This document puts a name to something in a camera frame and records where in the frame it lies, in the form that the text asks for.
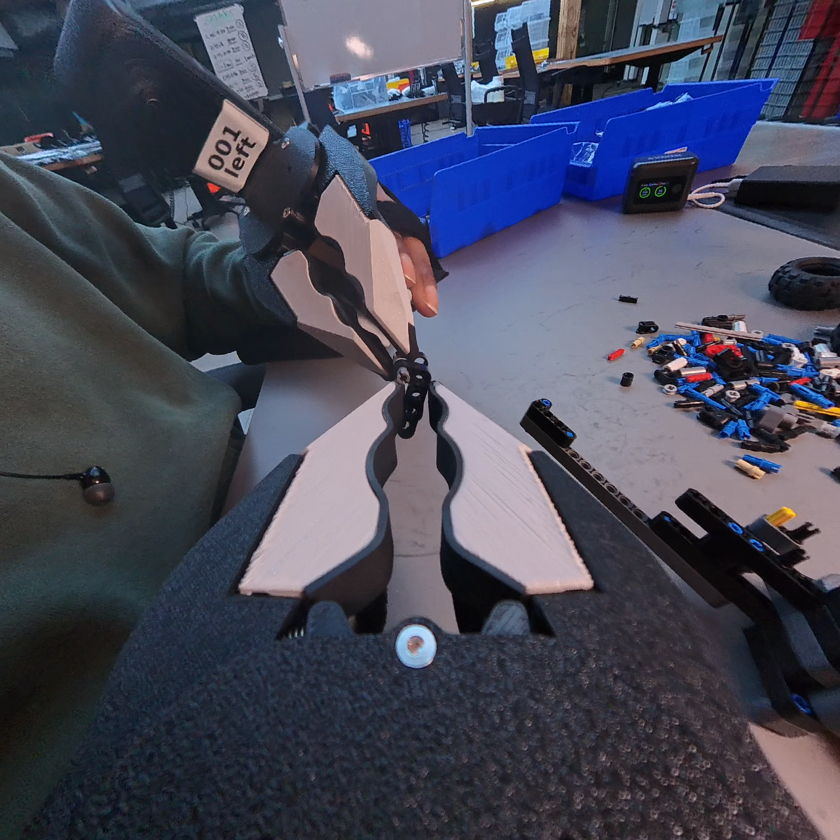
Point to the wide blue storage bin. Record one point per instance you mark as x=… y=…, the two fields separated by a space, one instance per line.
x=670 y=131

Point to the black device green display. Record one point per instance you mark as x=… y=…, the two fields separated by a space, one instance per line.
x=660 y=187

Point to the black earbud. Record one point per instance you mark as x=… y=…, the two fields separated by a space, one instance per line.
x=95 y=486

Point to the grey and black brick chassis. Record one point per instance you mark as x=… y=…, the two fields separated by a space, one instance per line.
x=709 y=551

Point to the person's left forearm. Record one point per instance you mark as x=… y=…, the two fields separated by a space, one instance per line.
x=210 y=289

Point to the white wall poster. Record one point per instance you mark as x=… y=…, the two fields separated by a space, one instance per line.
x=232 y=53

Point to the black power adapter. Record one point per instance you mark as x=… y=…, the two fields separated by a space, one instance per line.
x=794 y=197

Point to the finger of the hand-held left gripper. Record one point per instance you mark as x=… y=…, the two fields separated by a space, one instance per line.
x=322 y=309
x=374 y=256

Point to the white board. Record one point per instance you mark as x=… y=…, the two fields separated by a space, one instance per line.
x=374 y=40

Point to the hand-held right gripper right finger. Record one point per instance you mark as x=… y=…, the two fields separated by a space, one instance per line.
x=519 y=525

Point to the black office chair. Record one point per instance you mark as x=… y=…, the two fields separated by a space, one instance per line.
x=525 y=66

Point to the black toy tyre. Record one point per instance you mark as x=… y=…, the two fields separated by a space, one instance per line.
x=807 y=282

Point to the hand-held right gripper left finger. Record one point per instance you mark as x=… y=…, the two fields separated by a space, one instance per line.
x=309 y=525

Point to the pile of small building pieces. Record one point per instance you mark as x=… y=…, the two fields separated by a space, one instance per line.
x=748 y=381

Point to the wooden background desk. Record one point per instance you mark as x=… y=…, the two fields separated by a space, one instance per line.
x=630 y=55

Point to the grey desk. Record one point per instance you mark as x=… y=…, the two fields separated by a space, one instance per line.
x=525 y=315

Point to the person's left hand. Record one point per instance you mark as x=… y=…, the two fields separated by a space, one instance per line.
x=420 y=282

